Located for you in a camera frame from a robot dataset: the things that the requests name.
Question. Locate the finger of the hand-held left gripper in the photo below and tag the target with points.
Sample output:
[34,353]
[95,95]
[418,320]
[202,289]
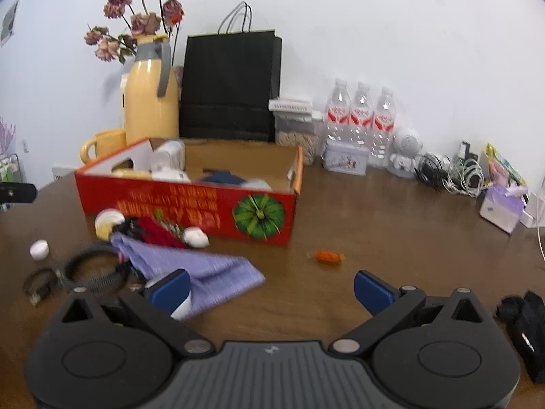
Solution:
[17,193]

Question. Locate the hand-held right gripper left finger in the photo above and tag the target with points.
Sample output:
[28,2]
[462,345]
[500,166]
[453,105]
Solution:
[172,292]

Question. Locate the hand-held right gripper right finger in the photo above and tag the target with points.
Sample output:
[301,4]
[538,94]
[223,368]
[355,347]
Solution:
[372,292]

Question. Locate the white round container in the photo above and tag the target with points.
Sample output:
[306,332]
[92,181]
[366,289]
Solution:
[184,309]

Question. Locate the purple cloth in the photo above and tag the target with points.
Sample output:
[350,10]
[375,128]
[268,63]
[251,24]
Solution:
[204,268]

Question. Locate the red cardboard box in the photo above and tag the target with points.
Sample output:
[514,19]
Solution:
[191,208]

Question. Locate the clear cotton swab container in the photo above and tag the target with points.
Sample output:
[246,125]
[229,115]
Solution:
[168,157]

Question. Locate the white textured cloth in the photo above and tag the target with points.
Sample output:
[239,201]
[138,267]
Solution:
[259,184]

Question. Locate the orange candy wrapper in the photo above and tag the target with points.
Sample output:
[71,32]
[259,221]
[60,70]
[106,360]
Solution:
[327,257]

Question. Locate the dark red cloth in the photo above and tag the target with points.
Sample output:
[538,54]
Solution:
[164,234]

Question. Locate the small white plastic piece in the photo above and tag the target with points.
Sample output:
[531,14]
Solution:
[196,237]

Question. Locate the white bottle cap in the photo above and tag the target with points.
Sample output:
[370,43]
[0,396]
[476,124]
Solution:
[39,250]

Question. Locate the yellow mug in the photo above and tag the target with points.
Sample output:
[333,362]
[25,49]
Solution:
[106,145]

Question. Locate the pale printed tin box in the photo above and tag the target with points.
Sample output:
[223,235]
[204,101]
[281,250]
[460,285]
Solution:
[345,159]

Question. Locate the white robot speaker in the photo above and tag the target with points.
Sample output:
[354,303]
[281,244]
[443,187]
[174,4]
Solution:
[406,149]

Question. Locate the purple tissue pack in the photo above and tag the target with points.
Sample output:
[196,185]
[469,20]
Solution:
[502,211]

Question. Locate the yellow thermos jug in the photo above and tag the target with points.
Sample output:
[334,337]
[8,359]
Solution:
[149,102]

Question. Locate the clear water bottle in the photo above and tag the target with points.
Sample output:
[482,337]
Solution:
[384,128]
[338,115]
[362,117]

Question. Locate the clear jar of seeds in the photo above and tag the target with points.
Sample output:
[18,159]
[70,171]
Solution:
[298,140]

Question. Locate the black charger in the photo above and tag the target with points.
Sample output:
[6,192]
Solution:
[467,151]

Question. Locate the white charger block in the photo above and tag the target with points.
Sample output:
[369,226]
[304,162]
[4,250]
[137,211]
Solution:
[530,213]

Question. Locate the colourful snack packets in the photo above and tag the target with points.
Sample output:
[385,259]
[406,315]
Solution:
[504,166]

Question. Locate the white flat box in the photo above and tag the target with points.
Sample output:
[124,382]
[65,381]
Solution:
[289,105]

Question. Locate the dried rose bouquet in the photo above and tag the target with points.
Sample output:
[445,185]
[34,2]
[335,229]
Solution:
[127,17]

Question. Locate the black paper bag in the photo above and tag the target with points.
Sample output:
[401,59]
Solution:
[230,85]

